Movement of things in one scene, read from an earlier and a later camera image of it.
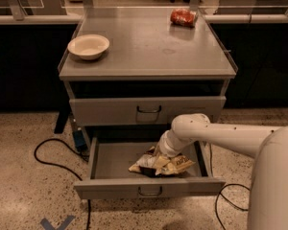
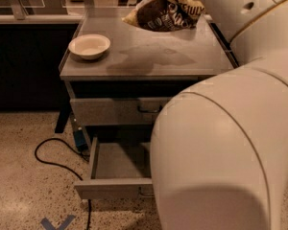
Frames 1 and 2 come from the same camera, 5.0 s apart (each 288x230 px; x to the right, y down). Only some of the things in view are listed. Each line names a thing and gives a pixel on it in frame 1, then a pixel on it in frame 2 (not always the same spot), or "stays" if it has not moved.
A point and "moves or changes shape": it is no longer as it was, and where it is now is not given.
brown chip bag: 159,166 moves or changes shape
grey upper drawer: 142,111 stays
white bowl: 89,47 stays
